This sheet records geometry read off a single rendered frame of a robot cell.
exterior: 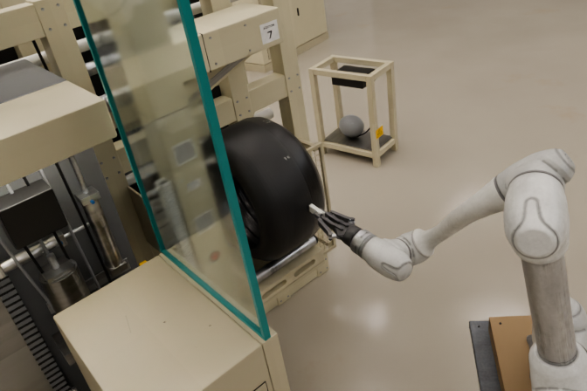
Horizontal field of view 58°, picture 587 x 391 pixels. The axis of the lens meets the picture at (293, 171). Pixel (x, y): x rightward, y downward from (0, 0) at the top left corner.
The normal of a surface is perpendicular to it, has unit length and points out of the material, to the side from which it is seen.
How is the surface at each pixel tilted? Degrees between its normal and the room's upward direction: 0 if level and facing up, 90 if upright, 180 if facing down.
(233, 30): 90
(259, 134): 17
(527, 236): 89
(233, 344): 0
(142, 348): 0
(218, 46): 90
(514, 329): 4
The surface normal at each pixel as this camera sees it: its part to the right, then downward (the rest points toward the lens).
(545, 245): -0.45, 0.44
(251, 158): 0.01, -0.44
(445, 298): -0.15, -0.85
